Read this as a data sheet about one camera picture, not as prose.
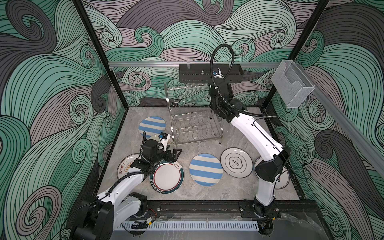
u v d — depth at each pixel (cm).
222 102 53
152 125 108
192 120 117
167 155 73
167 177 84
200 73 92
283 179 81
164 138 73
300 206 77
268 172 53
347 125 59
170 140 86
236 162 90
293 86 76
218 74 60
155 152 67
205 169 88
